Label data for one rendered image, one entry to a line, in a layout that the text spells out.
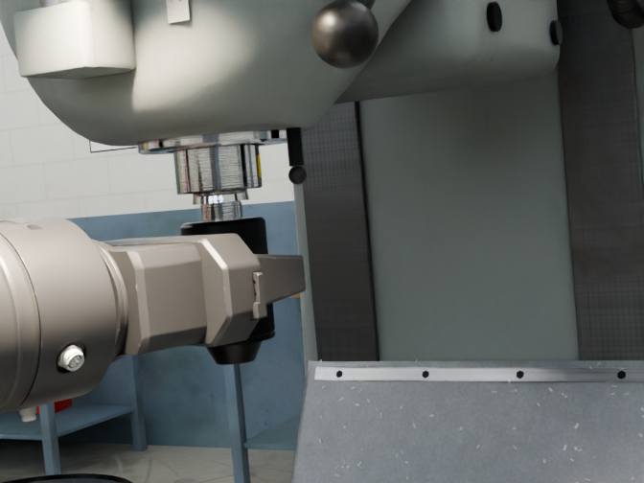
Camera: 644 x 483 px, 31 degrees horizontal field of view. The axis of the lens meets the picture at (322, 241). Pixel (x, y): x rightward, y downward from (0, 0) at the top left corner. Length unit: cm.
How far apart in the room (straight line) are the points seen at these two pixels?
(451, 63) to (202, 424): 523
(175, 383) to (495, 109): 503
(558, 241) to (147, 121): 47
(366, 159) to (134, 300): 49
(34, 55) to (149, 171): 534
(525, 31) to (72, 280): 37
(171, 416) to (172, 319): 542
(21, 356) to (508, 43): 37
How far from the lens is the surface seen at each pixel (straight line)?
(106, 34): 54
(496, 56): 72
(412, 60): 70
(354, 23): 50
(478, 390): 97
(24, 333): 51
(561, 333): 96
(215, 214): 63
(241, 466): 484
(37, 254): 53
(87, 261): 54
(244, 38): 55
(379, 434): 100
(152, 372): 599
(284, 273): 63
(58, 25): 54
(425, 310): 100
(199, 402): 586
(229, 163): 62
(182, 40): 55
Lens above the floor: 128
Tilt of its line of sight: 3 degrees down
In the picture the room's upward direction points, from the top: 5 degrees counter-clockwise
